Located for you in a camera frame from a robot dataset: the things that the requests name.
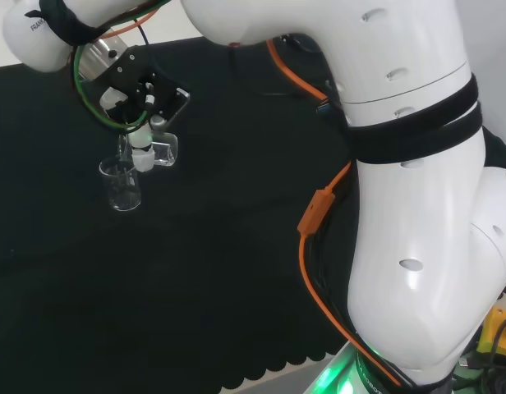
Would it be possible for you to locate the orange cable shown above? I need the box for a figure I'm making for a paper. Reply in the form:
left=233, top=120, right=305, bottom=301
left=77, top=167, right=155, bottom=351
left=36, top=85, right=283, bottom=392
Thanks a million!
left=99, top=0, right=404, bottom=389

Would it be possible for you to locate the black bench cloth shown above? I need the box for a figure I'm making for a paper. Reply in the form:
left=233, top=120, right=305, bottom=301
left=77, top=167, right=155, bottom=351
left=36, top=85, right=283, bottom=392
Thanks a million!
left=0, top=34, right=506, bottom=394

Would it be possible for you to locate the green cable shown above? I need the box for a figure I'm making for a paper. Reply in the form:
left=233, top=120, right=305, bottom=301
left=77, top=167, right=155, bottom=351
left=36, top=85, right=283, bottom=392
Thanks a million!
left=71, top=0, right=173, bottom=135

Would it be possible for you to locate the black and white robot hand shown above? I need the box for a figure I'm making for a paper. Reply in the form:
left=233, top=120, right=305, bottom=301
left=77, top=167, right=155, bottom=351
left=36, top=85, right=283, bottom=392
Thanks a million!
left=98, top=44, right=181, bottom=173

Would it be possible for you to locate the clear glass graduated beaker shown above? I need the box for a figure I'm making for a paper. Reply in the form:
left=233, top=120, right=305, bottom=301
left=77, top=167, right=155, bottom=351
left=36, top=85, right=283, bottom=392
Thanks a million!
left=98, top=156, right=143, bottom=213

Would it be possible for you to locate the clear glass beaker with spout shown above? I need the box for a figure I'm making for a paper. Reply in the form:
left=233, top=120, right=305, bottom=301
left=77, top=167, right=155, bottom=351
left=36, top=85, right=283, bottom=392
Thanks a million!
left=116, top=130, right=181, bottom=168

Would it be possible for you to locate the yellow stop button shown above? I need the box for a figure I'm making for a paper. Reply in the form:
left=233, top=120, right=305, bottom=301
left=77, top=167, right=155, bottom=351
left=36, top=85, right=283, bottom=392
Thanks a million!
left=476, top=306, right=506, bottom=367

